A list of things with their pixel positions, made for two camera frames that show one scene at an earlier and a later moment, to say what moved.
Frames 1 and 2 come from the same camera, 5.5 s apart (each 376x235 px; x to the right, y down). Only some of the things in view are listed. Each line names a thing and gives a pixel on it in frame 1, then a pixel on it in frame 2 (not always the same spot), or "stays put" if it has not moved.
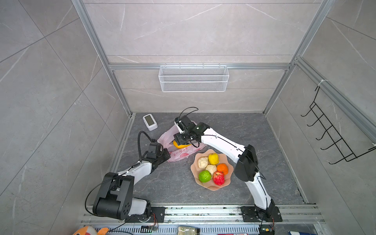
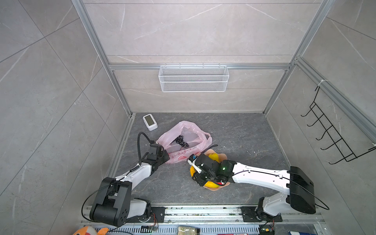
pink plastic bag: x=176 y=153 stays put
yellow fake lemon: x=213 y=158 stays put
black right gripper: x=177 y=137 → x=197 y=179
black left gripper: x=165 y=152 stays put
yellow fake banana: x=180 y=146 → x=208 y=184
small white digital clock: x=150 y=122 stays put
